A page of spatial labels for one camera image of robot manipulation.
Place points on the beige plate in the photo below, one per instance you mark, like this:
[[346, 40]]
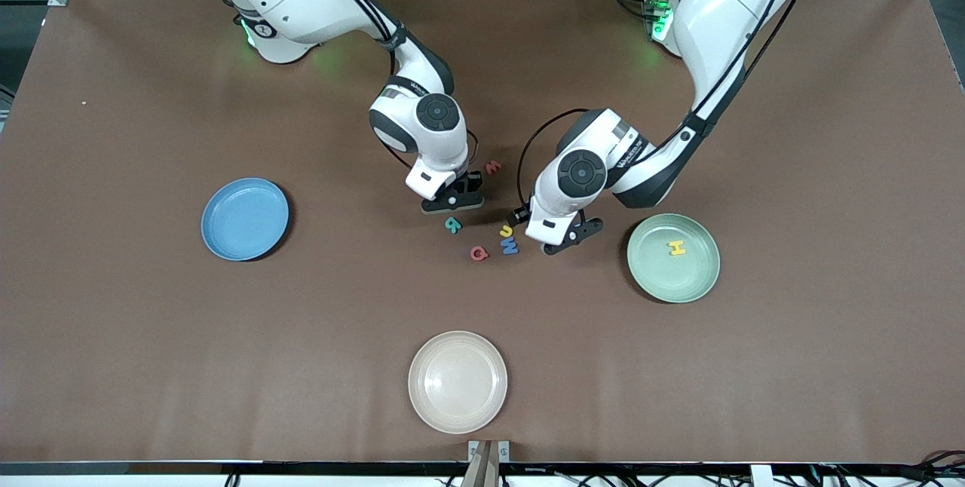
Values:
[[457, 382]]

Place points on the teal foam letter R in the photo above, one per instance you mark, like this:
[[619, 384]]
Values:
[[452, 225]]

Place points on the light green plate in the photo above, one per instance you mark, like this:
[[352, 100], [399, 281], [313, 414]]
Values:
[[673, 280]]

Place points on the pink foam letter Q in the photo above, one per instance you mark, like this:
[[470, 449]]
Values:
[[475, 254]]

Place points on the blue foam letter W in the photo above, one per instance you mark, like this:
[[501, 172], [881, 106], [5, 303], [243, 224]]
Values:
[[510, 246]]

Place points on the yellow foam letter H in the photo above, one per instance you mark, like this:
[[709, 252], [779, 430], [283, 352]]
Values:
[[678, 248]]

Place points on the blue plate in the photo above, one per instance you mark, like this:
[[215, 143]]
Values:
[[245, 219]]

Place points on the red foam letter w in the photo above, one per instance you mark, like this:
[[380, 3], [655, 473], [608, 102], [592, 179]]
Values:
[[492, 167]]

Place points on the yellow foam letter u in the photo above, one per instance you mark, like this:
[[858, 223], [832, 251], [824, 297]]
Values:
[[506, 231]]

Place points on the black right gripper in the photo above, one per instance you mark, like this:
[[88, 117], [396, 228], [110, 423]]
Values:
[[472, 181]]

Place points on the metal table edge bracket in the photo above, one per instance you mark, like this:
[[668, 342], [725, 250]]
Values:
[[488, 453]]

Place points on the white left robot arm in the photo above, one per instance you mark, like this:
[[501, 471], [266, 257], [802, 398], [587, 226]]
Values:
[[724, 12]]

